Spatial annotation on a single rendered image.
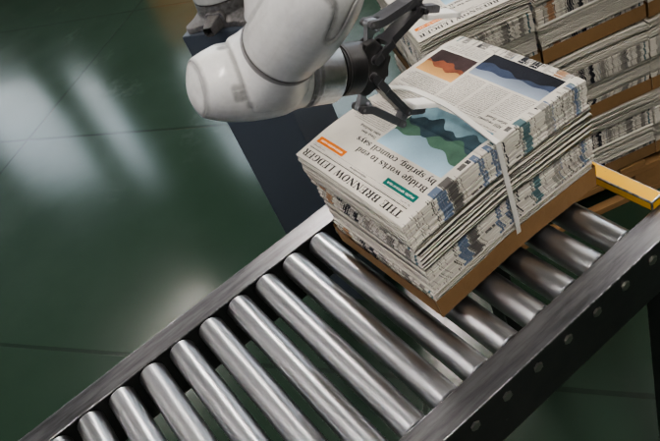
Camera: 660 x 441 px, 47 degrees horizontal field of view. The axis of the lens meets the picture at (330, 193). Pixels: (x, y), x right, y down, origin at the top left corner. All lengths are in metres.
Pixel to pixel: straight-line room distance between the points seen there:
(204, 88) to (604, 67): 1.38
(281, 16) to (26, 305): 2.44
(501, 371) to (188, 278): 1.77
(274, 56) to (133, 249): 2.22
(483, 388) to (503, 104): 0.43
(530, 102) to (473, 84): 0.11
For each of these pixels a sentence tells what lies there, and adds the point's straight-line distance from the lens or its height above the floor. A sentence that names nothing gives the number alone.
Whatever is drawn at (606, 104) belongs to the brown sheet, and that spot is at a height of 0.40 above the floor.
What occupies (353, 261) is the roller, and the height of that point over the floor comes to 0.80.
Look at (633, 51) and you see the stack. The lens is 2.16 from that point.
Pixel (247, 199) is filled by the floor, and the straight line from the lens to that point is 2.95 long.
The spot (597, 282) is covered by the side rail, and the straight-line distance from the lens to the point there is 1.24.
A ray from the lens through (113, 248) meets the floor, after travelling 3.11.
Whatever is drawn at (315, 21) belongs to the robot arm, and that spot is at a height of 1.39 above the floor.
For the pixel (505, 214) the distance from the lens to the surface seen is 1.23.
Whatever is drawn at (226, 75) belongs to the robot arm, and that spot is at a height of 1.33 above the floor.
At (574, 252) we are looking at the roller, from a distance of 1.29.
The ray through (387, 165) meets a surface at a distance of 1.16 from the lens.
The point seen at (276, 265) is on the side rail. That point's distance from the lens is 1.44.
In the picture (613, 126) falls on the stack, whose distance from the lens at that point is 2.27.
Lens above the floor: 1.76
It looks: 39 degrees down
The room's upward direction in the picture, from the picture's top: 24 degrees counter-clockwise
